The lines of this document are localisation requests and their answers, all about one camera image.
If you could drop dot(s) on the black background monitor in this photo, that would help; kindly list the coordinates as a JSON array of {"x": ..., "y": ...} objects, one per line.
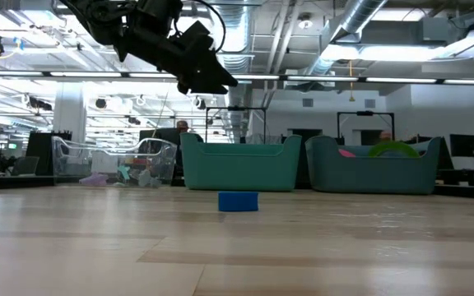
[{"x": 464, "y": 145}]

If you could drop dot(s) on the person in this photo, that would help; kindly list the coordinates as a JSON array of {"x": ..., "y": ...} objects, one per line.
[
  {"x": 386, "y": 135},
  {"x": 182, "y": 126}
]

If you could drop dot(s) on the black background workbench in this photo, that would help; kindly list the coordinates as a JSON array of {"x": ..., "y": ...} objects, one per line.
[{"x": 467, "y": 177}]

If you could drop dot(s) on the silver slanted ventilation duct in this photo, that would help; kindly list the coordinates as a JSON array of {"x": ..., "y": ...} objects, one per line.
[{"x": 360, "y": 12}]

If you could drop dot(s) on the light blue staple remover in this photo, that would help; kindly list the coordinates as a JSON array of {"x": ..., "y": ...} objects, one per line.
[{"x": 146, "y": 179}]

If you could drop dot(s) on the green tape roll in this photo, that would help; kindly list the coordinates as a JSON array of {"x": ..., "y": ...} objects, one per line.
[{"x": 393, "y": 144}]

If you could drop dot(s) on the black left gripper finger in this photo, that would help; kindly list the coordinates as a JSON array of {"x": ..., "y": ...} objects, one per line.
[
  {"x": 218, "y": 67},
  {"x": 204, "y": 86}
]

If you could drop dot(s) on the small blue stapler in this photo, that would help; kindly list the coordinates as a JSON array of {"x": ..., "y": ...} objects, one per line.
[{"x": 238, "y": 201}]

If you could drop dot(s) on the dark teal plastic bin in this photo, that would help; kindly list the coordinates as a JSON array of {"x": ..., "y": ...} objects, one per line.
[{"x": 377, "y": 172}]

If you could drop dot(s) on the clear plastic bin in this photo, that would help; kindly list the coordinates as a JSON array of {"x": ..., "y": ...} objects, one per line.
[{"x": 154, "y": 156}]

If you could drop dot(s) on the light teal plastic bin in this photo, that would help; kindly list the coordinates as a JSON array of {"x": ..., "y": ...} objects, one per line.
[{"x": 241, "y": 164}]

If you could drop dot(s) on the black background screen panel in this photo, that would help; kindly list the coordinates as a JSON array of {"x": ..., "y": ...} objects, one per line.
[
  {"x": 39, "y": 152},
  {"x": 159, "y": 135}
]

